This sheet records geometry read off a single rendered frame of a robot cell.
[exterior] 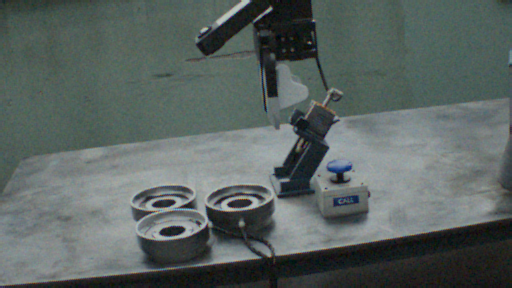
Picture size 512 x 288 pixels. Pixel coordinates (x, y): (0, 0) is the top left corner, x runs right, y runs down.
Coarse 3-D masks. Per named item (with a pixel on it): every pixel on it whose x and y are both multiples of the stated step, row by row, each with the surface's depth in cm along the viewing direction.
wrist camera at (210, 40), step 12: (252, 0) 96; (264, 0) 97; (228, 12) 100; (240, 12) 96; (252, 12) 97; (216, 24) 99; (228, 24) 97; (240, 24) 97; (204, 36) 97; (216, 36) 97; (228, 36) 97; (204, 48) 97; (216, 48) 98
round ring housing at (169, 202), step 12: (144, 192) 115; (156, 192) 116; (168, 192) 116; (180, 192) 116; (192, 192) 113; (132, 204) 109; (156, 204) 113; (168, 204) 114; (180, 204) 108; (192, 204) 110; (132, 216) 111; (144, 216) 108
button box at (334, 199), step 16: (320, 176) 112; (352, 176) 111; (320, 192) 109; (336, 192) 107; (352, 192) 107; (368, 192) 111; (320, 208) 110; (336, 208) 108; (352, 208) 108; (368, 208) 108
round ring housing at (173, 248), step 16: (144, 224) 104; (176, 224) 104; (208, 224) 101; (144, 240) 98; (160, 240) 97; (176, 240) 97; (192, 240) 98; (208, 240) 101; (160, 256) 98; (176, 256) 98; (192, 256) 99
